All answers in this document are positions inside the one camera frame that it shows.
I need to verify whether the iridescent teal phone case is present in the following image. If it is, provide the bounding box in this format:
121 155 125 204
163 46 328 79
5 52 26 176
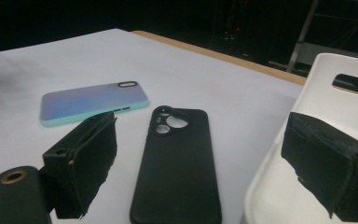
39 80 151 128

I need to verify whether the grey metal stand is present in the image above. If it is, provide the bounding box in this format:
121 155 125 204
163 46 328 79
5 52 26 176
286 0 358 74

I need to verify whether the white plastic container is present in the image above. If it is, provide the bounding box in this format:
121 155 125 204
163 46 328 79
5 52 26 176
241 52 358 224

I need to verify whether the black phone case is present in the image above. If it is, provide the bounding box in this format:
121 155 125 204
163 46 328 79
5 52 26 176
129 105 223 224

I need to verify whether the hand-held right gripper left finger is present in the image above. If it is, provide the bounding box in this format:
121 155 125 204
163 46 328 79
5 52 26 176
42 111 118 219

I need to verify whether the dark equipment with red light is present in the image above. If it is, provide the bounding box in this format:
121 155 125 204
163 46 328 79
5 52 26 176
211 0 281 64

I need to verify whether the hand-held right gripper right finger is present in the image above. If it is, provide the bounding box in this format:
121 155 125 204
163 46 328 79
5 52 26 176
281 111 358 223

